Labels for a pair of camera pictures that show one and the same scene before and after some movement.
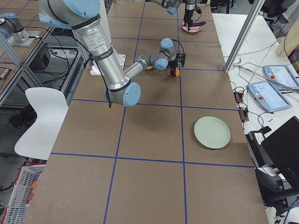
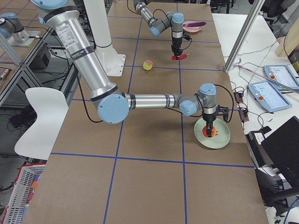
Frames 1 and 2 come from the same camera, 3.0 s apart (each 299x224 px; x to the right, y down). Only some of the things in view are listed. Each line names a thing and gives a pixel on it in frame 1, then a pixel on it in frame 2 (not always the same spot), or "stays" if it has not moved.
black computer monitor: x=282 y=148 stays
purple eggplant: x=198 y=24 stays
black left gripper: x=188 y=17 → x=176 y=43
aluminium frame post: x=244 y=36 stays
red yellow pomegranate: x=174 y=73 → x=214 y=132
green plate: x=211 y=132 stays
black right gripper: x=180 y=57 → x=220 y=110
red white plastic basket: x=24 y=188 stays
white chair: x=51 y=106 stays
